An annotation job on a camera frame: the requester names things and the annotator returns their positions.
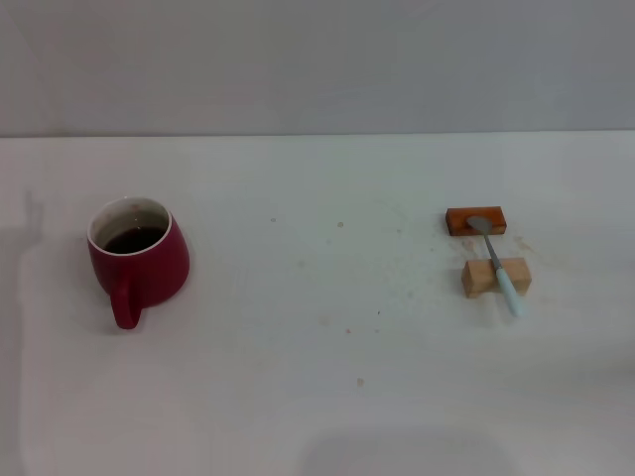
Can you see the dark orange wooden block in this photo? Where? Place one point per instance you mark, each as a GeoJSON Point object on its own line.
{"type": "Point", "coordinates": [459, 223]}

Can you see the red ceramic cup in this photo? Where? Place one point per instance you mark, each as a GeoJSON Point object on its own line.
{"type": "Point", "coordinates": [149, 277]}

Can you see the dark coffee liquid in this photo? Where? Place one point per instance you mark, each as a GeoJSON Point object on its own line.
{"type": "Point", "coordinates": [134, 239]}

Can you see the light wooden arch block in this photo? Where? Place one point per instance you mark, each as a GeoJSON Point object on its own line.
{"type": "Point", "coordinates": [476, 280]}

